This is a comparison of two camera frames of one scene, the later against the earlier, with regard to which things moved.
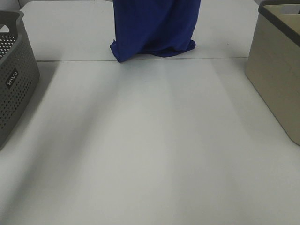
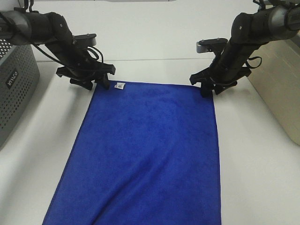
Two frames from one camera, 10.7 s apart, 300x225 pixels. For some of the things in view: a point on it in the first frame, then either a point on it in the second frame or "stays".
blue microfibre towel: [158, 28] -> [142, 153]
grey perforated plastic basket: [19, 73] stays
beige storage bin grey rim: [273, 64] stays
